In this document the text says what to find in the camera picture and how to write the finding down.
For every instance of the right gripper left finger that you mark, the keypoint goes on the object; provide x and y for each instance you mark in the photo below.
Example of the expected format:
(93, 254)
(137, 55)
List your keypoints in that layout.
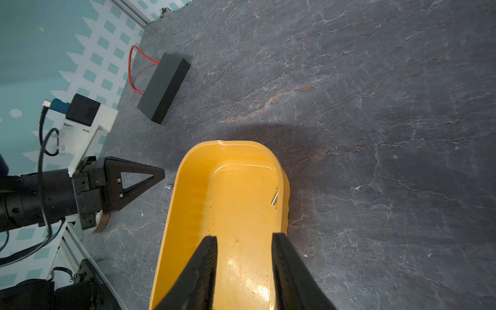
(194, 288)

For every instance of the black rectangular box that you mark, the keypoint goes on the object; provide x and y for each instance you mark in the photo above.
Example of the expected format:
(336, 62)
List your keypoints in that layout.
(163, 87)

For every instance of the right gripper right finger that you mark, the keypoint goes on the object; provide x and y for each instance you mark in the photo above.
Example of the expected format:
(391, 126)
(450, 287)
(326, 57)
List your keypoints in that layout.
(295, 288)

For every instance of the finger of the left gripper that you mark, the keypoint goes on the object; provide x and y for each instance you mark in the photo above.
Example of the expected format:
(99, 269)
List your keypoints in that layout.
(126, 180)
(102, 220)

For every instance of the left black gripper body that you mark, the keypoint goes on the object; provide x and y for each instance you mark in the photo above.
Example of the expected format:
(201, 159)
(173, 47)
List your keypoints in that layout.
(89, 197)

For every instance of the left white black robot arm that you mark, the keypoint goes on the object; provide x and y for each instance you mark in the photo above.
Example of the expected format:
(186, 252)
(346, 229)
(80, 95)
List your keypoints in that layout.
(45, 199)

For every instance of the yellow plastic storage box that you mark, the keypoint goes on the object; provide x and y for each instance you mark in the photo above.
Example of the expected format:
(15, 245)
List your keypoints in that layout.
(224, 189)

